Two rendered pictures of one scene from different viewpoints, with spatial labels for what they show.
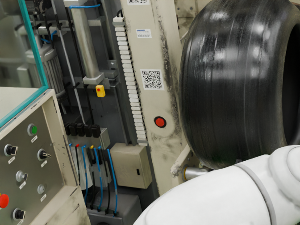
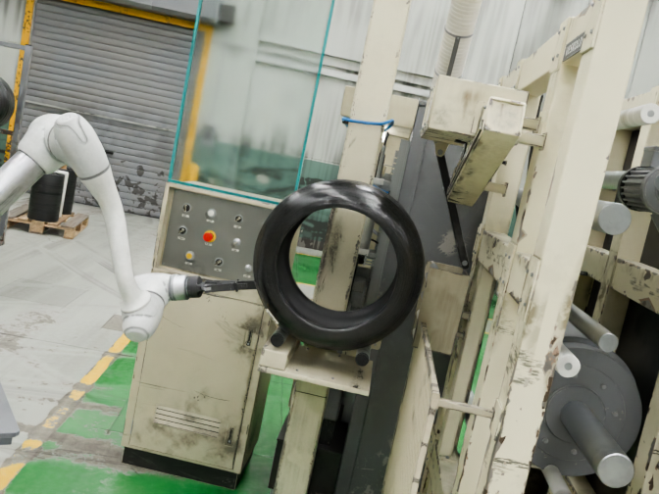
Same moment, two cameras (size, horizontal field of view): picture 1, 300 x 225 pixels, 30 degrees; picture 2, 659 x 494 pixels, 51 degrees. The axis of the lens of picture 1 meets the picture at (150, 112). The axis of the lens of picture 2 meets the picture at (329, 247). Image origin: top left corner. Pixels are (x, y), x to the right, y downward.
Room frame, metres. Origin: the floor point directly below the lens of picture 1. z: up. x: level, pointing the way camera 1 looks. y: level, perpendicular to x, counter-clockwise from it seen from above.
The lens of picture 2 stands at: (0.58, -2.40, 1.51)
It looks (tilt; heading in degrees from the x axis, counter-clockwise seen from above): 7 degrees down; 65
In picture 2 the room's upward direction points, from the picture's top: 12 degrees clockwise
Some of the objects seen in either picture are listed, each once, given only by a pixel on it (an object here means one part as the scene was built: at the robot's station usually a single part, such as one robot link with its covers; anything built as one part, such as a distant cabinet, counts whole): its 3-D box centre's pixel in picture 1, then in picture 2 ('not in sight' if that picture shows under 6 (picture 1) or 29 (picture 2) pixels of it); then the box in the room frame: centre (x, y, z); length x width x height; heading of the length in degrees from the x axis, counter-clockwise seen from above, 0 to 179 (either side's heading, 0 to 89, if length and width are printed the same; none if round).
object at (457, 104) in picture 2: not in sight; (466, 118); (1.82, -0.55, 1.71); 0.61 x 0.25 x 0.15; 61
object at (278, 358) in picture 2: not in sight; (281, 345); (1.50, -0.22, 0.83); 0.36 x 0.09 x 0.06; 61
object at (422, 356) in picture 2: not in sight; (404, 453); (1.79, -0.65, 0.65); 0.90 x 0.02 x 0.70; 61
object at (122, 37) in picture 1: (135, 82); not in sight; (1.74, 0.03, 1.19); 0.05 x 0.04 x 0.48; 151
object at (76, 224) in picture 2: not in sight; (51, 195); (1.00, 6.58, 0.38); 1.20 x 0.80 x 0.76; 78
